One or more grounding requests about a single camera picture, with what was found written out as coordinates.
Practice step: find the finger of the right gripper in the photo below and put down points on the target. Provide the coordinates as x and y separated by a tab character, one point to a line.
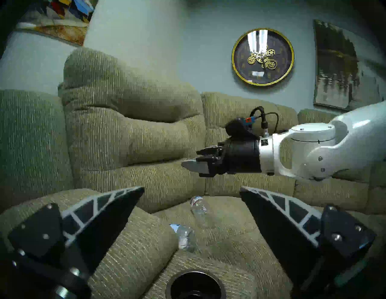
199	167
211	152

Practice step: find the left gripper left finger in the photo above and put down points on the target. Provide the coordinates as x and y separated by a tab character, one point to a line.
99	224

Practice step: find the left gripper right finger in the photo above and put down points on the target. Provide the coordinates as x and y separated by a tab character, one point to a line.
271	223

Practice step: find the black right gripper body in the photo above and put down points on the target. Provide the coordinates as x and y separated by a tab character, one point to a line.
241	155

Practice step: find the clear bottle red-banded label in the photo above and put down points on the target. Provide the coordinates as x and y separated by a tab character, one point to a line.
200	211

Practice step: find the white-capped bottle red blue label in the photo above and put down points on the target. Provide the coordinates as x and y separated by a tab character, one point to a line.
183	238

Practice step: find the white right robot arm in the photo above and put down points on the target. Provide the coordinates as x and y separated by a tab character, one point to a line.
325	150

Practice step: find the metal-rimmed cup holder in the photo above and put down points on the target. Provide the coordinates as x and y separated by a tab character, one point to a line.
196	284

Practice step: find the green fabric sofa console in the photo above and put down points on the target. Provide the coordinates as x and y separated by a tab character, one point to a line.
141	247

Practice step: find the green fabric sectional sofa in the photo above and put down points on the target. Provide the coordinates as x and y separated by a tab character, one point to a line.
126	135

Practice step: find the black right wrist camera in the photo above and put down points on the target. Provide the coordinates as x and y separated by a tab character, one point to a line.
239	128

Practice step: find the round gold-rimmed wall clock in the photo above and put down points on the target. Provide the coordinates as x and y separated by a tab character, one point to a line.
262	57

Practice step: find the dark abstract wall painting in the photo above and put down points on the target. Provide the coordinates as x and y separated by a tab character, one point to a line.
337	69

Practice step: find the colourful boats wall print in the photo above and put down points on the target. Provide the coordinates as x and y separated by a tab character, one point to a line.
57	21

